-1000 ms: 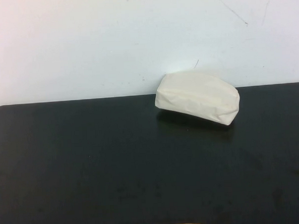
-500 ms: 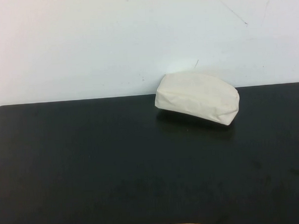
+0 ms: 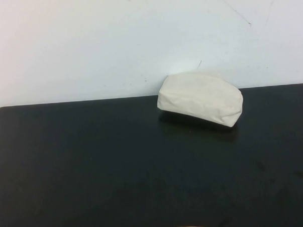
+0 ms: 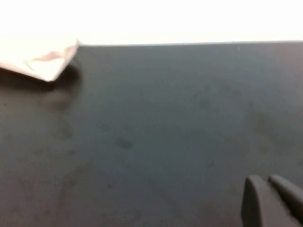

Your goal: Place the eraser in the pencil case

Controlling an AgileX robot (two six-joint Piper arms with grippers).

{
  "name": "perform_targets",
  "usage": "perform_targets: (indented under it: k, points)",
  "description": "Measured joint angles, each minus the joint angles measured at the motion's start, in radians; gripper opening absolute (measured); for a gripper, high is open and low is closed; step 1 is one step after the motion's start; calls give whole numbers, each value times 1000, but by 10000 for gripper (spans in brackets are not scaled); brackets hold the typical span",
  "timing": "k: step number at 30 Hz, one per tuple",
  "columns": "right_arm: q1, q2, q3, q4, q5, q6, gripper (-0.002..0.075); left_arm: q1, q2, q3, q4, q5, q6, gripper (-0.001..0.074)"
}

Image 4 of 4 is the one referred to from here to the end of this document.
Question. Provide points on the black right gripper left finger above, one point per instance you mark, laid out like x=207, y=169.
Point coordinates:
x=255, y=208

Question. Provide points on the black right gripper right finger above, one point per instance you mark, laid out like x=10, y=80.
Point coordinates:
x=288, y=196

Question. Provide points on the white cloth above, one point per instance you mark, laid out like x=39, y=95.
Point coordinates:
x=40, y=61

